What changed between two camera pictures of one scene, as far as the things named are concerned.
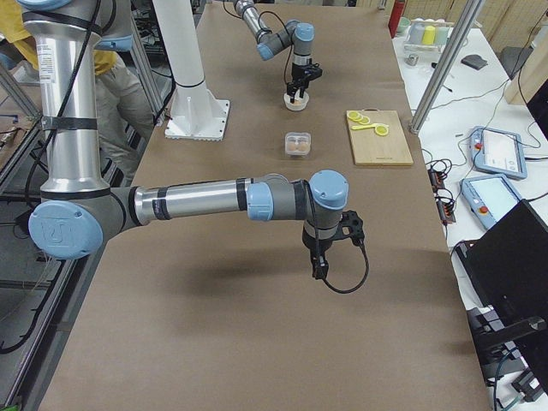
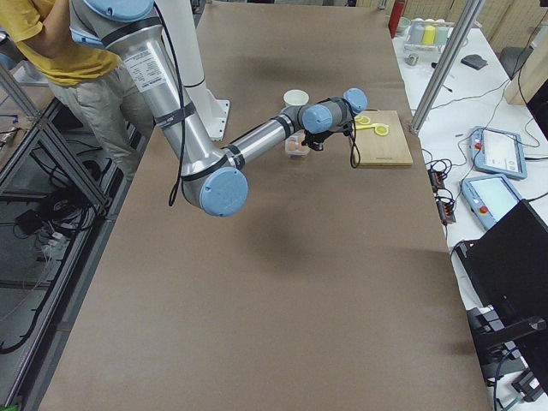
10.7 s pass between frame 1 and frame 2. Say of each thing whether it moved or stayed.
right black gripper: moved
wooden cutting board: stayed
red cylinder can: stayed
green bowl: stayed
